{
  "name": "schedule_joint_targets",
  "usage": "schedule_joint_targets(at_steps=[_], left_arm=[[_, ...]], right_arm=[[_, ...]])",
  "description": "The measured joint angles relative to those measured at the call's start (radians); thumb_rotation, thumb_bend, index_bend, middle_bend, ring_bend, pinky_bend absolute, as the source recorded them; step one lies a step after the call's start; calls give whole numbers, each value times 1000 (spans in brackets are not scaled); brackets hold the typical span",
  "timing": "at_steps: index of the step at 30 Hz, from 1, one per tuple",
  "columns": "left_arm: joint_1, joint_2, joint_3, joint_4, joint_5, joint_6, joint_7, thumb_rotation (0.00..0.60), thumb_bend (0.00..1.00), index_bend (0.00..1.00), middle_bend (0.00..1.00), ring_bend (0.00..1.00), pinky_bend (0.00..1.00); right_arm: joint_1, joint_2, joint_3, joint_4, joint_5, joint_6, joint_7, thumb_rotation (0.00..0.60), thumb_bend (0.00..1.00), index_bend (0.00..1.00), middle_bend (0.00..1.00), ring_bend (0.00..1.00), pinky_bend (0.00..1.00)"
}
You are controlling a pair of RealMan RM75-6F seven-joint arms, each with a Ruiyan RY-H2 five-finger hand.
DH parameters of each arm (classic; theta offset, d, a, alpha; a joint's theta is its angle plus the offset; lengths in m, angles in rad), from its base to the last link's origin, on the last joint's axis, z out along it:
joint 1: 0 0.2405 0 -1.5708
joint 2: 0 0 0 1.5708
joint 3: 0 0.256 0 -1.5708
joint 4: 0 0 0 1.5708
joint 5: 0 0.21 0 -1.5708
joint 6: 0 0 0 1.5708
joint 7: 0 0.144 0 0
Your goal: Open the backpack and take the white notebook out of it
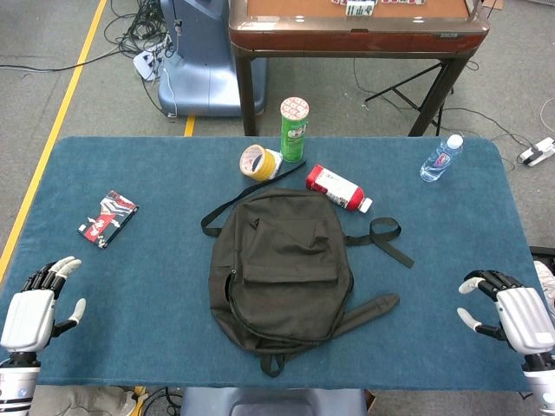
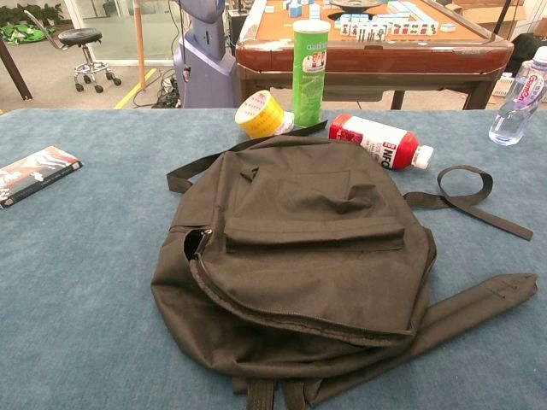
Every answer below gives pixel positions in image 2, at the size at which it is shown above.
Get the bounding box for black fabric backpack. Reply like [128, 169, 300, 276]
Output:
[150, 120, 538, 409]

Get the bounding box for yellow tape roll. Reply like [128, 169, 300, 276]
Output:
[234, 90, 285, 140]

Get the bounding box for dark table leg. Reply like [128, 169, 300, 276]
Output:
[0, 38, 33, 102]

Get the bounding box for green chips can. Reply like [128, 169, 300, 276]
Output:
[291, 19, 332, 128]

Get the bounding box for dark illustrated book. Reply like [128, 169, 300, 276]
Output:
[0, 145, 84, 210]

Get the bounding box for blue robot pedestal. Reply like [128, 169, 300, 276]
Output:
[173, 0, 240, 108]

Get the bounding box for clear plastic water bottle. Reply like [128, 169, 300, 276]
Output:
[488, 58, 547, 147]

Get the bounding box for black round stool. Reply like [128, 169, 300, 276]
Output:
[23, 9, 123, 94]

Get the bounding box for blue felt table cover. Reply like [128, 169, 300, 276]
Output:
[0, 108, 547, 410]

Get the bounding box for brown mahjong table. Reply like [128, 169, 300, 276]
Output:
[234, 0, 515, 111]

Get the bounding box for green potted plants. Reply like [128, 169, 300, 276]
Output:
[0, 3, 65, 26]

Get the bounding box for white power strip with plugs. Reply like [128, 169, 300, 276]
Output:
[151, 74, 180, 108]

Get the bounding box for red juice bottle white cap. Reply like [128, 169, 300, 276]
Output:
[328, 113, 435, 172]

